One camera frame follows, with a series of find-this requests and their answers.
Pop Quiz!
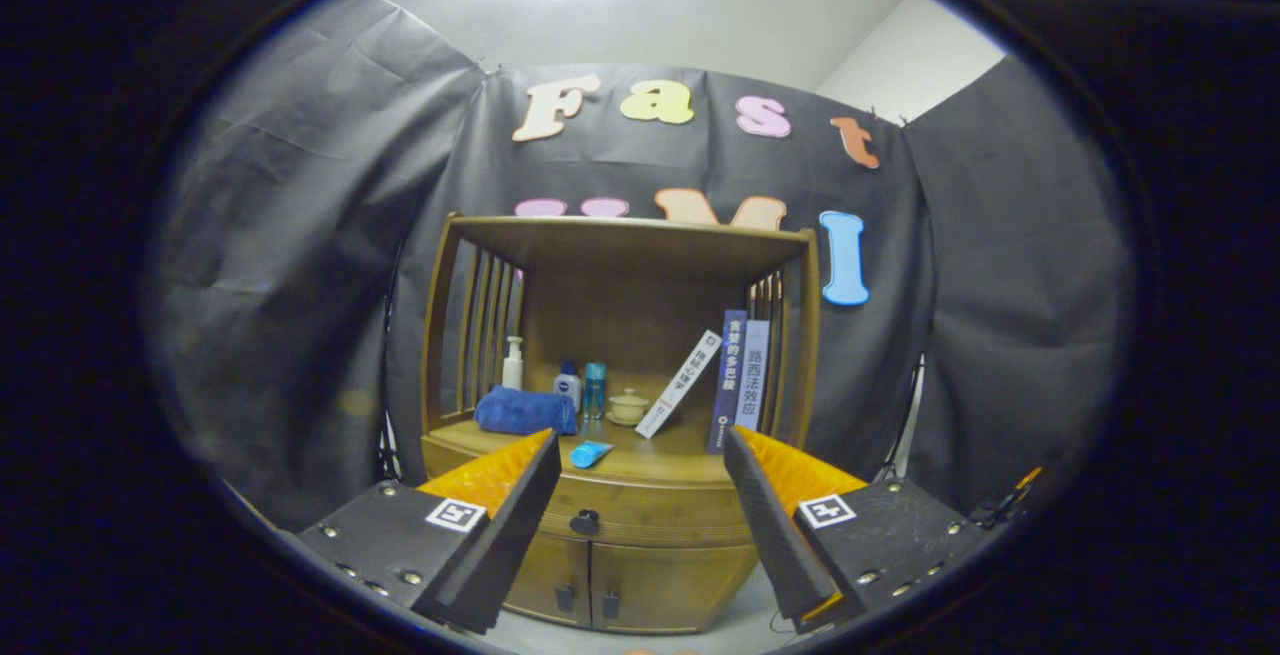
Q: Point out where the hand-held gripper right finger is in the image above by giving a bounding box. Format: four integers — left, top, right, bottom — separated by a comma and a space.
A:
722, 425, 991, 634

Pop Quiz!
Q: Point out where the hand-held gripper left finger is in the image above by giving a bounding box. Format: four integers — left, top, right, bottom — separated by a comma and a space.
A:
295, 428, 563, 636

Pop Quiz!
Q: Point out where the wooden drawer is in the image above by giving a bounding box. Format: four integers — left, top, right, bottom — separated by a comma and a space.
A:
422, 435, 758, 548

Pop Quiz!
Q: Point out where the wooden cabinet door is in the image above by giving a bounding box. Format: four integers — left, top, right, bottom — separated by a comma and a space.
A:
590, 541, 761, 634
500, 532, 593, 628

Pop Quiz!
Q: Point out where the wooden countertop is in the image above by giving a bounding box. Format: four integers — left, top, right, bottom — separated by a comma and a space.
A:
425, 418, 746, 486

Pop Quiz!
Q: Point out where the wooden cabinet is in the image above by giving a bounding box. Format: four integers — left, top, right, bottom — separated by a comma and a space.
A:
420, 213, 823, 634

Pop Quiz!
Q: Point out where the blue folded towel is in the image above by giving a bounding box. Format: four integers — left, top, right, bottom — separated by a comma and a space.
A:
474, 386, 579, 436

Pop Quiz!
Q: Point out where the dark blue book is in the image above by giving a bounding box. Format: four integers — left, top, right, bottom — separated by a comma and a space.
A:
708, 310, 748, 455

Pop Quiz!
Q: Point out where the light purple book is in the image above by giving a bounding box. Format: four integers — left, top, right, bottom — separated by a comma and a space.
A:
735, 320, 771, 431

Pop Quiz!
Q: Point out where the beige lidded teacup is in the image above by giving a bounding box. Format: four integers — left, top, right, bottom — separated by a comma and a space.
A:
606, 388, 651, 427

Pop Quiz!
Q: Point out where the white book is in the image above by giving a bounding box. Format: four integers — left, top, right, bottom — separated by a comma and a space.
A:
635, 330, 723, 440

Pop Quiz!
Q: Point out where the orange and black tool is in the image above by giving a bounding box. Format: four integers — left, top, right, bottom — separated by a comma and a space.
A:
975, 465, 1046, 526

